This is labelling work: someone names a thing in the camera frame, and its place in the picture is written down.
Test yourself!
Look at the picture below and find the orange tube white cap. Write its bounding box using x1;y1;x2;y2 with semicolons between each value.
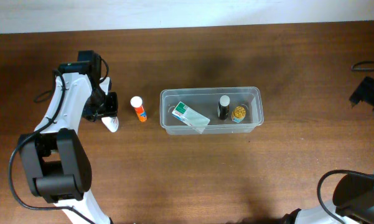
130;96;147;122

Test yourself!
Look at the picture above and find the clear plastic container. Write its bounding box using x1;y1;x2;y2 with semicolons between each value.
160;86;264;135

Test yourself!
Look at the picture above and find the small jar gold lid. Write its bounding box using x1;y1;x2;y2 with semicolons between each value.
231;106;246;123

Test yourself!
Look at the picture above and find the white spray bottle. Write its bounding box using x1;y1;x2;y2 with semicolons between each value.
101;116;119;133

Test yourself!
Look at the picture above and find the right black cable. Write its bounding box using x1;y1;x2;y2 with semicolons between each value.
316;60;374;224

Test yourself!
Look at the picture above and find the white green medicine box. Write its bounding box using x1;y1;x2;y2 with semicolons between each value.
172;101;210;134

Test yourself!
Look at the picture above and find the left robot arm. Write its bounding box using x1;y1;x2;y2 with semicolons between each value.
8;50;119;223

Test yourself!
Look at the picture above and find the dark bottle white cap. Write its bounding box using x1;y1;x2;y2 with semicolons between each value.
217;95;230;120

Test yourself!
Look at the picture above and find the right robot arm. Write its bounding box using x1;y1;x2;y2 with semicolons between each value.
280;169;374;223

